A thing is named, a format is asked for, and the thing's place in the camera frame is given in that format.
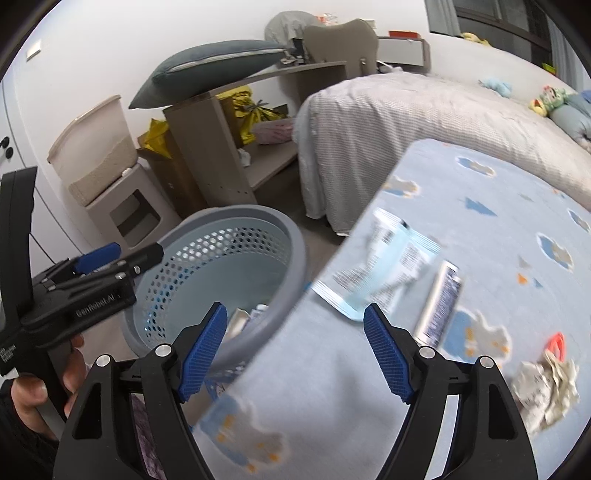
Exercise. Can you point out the bed with grey bedspread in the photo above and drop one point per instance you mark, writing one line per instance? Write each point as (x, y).
(392, 115)

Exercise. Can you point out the grey bedside shelf unit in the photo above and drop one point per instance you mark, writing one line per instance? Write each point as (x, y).
(203, 147)

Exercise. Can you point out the small blue plush toy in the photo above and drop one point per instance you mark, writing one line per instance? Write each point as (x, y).
(496, 86)

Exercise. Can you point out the white and green medicine box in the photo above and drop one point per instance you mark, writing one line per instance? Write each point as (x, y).
(238, 321)

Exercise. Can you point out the dark grey pillow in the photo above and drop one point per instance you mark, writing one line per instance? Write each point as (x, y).
(212, 69)

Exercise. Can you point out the light blue mask packet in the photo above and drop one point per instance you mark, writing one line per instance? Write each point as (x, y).
(383, 258)

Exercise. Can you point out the crumpled white tissue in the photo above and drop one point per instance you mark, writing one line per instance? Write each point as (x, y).
(245, 158)

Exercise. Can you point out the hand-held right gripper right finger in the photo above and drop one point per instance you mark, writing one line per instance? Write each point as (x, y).
(388, 355)

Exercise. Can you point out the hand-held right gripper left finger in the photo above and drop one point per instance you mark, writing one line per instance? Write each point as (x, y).
(203, 355)

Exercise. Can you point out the white wall-mounted drawer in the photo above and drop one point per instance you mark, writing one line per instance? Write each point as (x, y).
(404, 50)

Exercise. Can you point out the red box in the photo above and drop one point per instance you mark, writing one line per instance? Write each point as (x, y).
(404, 33)

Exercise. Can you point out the white wall socket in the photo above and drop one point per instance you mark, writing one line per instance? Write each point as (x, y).
(33, 50)

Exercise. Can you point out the orange plastic piece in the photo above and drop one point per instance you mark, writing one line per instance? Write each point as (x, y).
(556, 344)

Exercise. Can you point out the purple box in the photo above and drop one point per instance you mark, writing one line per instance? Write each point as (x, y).
(441, 300)

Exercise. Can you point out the person's left forearm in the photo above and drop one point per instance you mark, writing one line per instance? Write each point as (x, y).
(21, 447)

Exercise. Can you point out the brown cardboard box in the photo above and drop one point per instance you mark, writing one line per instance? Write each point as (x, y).
(180, 180)

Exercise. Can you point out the window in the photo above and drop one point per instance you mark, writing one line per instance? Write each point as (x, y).
(489, 18)

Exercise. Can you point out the grey perforated laundry basket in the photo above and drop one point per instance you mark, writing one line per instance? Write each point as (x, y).
(221, 258)

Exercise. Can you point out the paper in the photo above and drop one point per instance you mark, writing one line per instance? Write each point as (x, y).
(545, 392)

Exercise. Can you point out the blue printed blanket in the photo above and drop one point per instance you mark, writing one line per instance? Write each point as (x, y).
(485, 221)

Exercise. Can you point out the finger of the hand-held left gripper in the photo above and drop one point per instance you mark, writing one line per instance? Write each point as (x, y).
(99, 257)
(141, 261)

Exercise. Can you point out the grey curtain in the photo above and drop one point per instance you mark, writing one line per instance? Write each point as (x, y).
(561, 44)

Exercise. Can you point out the yellow gift bag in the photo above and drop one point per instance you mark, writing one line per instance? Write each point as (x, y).
(244, 110)

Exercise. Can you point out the white wardrobe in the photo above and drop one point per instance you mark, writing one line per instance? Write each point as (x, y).
(27, 184)

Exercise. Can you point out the grey clothing bundle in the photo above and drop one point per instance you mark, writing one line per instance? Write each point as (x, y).
(286, 32)

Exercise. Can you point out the grey tooth-shaped chair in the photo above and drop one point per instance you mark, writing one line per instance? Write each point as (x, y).
(341, 44)

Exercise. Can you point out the yellow plush toy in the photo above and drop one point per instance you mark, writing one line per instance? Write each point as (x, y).
(475, 38)

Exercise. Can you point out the grey-blue star quilt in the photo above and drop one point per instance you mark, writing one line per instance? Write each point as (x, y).
(575, 120)

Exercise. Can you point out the beige storage bin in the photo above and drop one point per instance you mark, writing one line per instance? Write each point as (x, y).
(92, 147)

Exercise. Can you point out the person's left hand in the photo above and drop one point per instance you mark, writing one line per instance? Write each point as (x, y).
(30, 399)

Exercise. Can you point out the green plush toy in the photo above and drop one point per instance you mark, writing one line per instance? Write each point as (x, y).
(549, 99)

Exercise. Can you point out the pink basket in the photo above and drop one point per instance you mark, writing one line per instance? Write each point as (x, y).
(274, 131)

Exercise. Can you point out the purple fuzzy cloth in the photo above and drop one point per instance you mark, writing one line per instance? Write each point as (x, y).
(144, 438)

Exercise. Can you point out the grey step stool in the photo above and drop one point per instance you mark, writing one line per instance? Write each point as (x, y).
(134, 207)

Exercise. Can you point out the yellow plastic bag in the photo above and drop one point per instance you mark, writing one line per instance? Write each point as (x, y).
(154, 136)

